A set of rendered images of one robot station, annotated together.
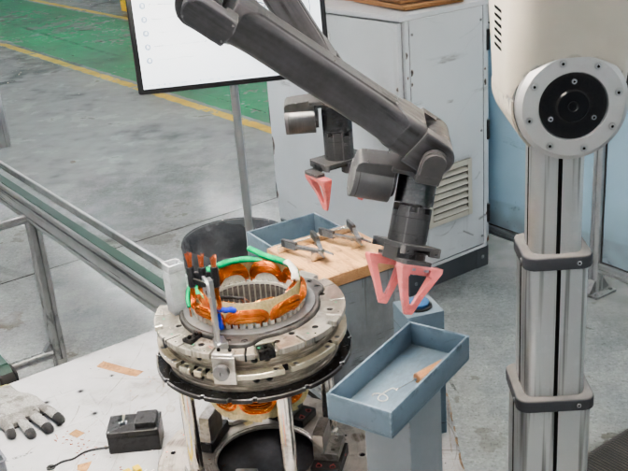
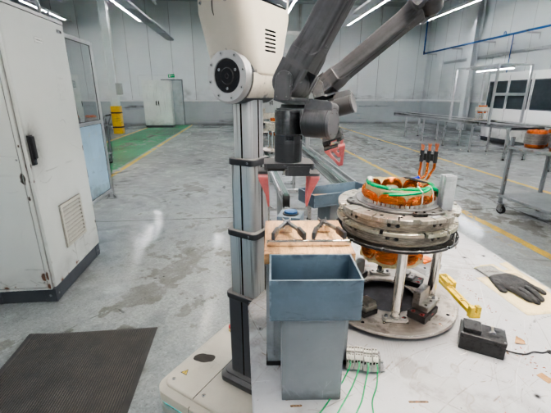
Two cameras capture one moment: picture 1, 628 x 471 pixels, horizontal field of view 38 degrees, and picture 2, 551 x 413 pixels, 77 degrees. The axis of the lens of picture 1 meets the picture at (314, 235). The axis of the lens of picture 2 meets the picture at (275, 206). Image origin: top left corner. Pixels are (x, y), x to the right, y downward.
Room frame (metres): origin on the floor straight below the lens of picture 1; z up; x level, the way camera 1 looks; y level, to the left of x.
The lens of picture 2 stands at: (2.35, 0.26, 1.38)
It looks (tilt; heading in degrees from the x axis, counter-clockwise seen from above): 18 degrees down; 209
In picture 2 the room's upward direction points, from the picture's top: straight up
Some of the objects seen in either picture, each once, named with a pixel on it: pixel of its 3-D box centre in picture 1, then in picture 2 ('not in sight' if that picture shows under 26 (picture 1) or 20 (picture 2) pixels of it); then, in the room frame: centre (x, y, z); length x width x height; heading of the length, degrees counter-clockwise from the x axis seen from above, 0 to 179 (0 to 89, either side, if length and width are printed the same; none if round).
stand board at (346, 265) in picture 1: (333, 256); (305, 239); (1.66, -0.03, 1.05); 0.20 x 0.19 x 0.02; 30
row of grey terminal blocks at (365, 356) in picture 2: not in sight; (362, 357); (1.69, 0.13, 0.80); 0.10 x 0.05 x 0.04; 109
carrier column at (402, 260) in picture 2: not in sight; (398, 285); (1.50, 0.16, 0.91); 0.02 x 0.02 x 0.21
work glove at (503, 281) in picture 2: not in sight; (510, 281); (1.10, 0.46, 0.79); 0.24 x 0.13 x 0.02; 35
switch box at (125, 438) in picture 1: (135, 430); (481, 337); (1.48, 0.37, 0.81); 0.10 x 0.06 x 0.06; 92
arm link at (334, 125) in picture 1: (333, 117); (291, 122); (1.70, -0.05, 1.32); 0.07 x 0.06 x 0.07; 88
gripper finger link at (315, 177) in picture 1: (329, 186); (300, 184); (1.69, -0.04, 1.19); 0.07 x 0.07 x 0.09; 31
